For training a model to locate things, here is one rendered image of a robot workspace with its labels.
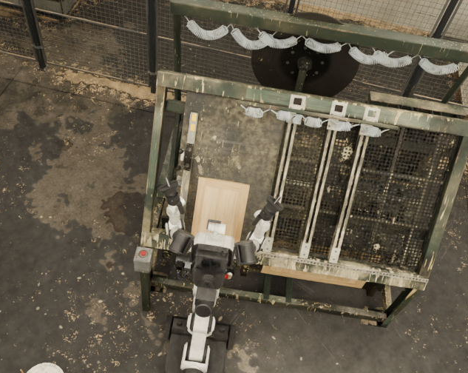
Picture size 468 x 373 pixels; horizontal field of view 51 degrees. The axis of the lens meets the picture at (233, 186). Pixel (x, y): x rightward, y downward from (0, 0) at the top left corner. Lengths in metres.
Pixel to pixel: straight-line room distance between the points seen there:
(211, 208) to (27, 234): 2.01
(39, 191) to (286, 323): 2.72
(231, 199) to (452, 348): 2.50
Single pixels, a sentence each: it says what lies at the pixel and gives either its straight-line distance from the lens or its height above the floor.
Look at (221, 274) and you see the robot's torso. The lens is 3.14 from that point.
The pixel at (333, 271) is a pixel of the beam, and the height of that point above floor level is 0.84.
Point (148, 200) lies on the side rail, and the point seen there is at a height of 1.12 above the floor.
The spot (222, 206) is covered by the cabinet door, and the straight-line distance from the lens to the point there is 3.63.
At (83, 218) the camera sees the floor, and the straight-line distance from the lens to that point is 4.97.
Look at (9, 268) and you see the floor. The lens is 4.83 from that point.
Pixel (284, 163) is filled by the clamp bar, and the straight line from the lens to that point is 3.50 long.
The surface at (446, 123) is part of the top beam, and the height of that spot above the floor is 1.92.
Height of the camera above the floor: 4.07
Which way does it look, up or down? 52 degrees down
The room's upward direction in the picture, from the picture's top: 11 degrees clockwise
